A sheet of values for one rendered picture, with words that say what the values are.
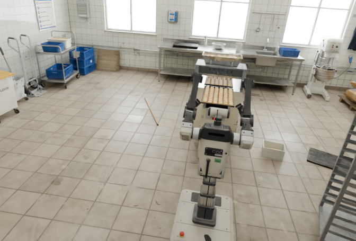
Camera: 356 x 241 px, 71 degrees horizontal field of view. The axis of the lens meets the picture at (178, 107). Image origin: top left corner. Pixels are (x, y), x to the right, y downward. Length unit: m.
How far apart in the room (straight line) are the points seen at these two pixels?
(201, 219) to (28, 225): 1.65
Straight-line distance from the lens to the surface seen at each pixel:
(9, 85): 4.98
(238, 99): 3.79
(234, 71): 3.74
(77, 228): 2.83
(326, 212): 3.17
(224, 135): 1.88
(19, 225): 3.04
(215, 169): 2.05
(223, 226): 2.47
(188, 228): 2.41
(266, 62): 6.40
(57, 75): 6.22
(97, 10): 7.39
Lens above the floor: 2.11
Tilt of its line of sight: 25 degrees down
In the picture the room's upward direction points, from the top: 4 degrees clockwise
